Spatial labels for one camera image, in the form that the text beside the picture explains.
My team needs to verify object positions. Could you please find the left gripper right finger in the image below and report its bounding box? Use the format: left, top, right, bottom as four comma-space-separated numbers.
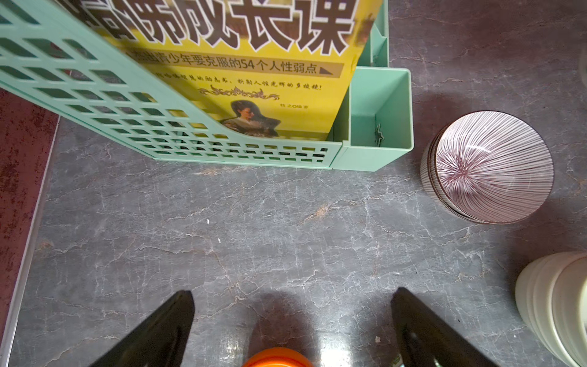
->
391, 287, 496, 366

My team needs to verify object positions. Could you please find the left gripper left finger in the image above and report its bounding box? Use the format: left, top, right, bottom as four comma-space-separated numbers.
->
92, 291, 195, 366

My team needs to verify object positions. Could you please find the orange bowl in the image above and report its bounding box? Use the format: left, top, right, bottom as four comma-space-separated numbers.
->
242, 347, 313, 367

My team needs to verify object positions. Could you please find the cream bowl front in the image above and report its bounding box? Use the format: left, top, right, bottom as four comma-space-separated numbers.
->
515, 252, 586, 366

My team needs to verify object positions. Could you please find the purple striped bowl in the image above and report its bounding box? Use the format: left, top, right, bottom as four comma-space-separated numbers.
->
420, 111, 554, 225

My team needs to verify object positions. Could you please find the yellow book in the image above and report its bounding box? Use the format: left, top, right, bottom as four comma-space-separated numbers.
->
61, 0, 382, 141

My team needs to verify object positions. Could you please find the mint green file organizer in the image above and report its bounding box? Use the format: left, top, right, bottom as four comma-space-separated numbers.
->
1, 1, 414, 172

